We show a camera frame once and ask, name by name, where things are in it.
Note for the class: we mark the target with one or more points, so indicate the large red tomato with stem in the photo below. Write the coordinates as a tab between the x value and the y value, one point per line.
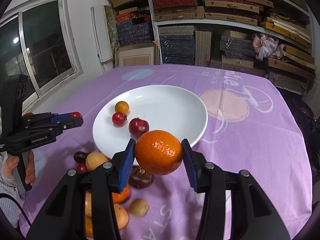
118	119

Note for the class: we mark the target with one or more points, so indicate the sliding window left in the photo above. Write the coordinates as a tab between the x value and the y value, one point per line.
37	41

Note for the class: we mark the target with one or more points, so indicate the purple tablecloth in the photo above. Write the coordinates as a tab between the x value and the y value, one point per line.
257	133

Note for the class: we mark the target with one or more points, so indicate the small red tomato behind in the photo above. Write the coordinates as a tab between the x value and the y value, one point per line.
81	168

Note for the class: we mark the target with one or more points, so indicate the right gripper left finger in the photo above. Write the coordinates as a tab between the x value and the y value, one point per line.
63	214

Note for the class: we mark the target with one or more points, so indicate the lone red tomato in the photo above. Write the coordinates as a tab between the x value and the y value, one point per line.
75	115

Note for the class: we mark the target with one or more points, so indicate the small tan round fruit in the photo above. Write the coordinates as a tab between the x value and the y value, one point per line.
139	207

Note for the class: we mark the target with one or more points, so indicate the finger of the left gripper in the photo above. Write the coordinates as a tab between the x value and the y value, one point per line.
48	117
33	134

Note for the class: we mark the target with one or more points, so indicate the framed picture leaning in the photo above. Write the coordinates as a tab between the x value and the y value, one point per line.
141	54

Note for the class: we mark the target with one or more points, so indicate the large orange mandarin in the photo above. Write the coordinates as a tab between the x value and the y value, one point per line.
158	152

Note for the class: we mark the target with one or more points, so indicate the pink plastic bag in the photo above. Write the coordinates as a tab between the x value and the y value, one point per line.
265	47

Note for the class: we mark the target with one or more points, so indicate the stack of blue boxes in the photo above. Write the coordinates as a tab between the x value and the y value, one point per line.
134	28

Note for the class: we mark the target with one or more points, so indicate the white board leaning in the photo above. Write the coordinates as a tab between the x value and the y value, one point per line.
102	40

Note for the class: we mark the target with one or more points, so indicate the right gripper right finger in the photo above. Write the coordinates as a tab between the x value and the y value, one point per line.
253	214

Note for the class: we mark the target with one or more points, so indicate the person left hand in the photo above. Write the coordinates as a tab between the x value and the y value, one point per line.
10	163

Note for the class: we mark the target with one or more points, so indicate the large yellow speckled melon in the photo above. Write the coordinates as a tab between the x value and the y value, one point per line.
94	160

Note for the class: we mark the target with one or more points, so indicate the smaller orange mandarin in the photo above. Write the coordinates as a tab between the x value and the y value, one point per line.
121	197

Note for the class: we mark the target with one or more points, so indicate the white oval plate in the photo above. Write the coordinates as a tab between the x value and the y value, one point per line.
164	107

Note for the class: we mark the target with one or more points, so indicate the yellow tomato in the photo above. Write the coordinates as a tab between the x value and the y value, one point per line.
88	227
122	107

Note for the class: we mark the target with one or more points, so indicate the dark purple fruit behind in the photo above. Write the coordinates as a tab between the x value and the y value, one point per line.
80	157

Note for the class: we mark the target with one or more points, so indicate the striped yellow pepino lower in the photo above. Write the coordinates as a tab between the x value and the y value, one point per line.
88	204

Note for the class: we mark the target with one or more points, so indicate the white metal shelf unit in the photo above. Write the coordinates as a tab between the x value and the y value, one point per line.
219	33

